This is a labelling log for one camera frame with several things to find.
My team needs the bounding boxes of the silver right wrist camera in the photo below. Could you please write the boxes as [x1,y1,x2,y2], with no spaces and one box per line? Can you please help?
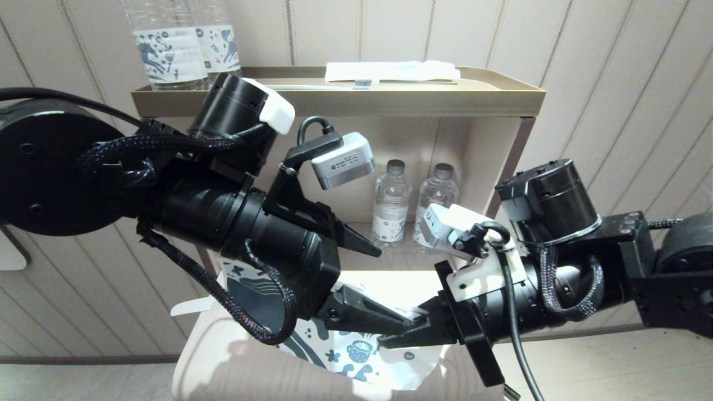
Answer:
[422,203,527,304]

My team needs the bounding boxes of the white wrapped toothbrush packet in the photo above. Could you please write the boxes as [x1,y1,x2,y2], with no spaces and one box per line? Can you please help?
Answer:
[325,61,461,84]

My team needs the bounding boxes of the black left camera cable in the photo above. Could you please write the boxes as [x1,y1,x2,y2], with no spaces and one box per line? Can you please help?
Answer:
[297,116,335,146]

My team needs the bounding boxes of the small clear water bottle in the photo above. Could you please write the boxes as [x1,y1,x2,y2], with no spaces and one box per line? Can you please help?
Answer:
[372,159,412,249]
[413,163,461,254]

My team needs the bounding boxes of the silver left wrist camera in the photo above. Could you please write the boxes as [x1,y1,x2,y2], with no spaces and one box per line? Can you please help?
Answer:
[310,132,376,191]

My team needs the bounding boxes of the white plastic comb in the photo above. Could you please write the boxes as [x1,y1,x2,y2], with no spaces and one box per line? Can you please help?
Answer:
[170,297,215,317]

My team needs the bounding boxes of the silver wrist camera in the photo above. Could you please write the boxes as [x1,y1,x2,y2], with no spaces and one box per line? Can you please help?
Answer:
[310,132,376,191]
[422,203,527,304]

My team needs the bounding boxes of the white wall mounted object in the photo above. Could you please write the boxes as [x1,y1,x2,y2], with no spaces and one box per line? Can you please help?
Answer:
[0,234,31,272]

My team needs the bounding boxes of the light blue toothbrush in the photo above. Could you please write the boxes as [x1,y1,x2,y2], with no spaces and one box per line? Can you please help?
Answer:
[273,80,373,91]

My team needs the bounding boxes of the braided left arm cable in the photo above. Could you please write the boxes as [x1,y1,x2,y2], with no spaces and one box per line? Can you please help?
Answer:
[136,220,299,346]

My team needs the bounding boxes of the black camera cable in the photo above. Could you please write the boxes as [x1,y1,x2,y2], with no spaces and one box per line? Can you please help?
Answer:
[454,221,544,401]
[297,116,335,146]

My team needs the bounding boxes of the brown open shelf unit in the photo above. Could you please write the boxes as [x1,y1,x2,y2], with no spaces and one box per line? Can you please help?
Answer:
[131,67,546,285]

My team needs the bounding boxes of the black right camera cable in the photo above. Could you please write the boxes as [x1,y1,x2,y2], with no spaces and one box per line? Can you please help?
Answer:
[454,221,544,401]

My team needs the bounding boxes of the braided right arm cable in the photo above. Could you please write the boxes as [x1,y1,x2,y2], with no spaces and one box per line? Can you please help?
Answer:
[538,245,605,322]

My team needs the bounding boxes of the blue horse print bag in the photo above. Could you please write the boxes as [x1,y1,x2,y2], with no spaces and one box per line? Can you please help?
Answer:
[220,259,443,390]

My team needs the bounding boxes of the large clear water bottle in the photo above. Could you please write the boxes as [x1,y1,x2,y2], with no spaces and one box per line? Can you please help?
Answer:
[124,0,208,91]
[189,0,243,79]

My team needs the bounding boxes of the braided arm cable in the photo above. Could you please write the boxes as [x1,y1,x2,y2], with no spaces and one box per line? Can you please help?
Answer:
[136,220,299,346]
[538,245,605,322]

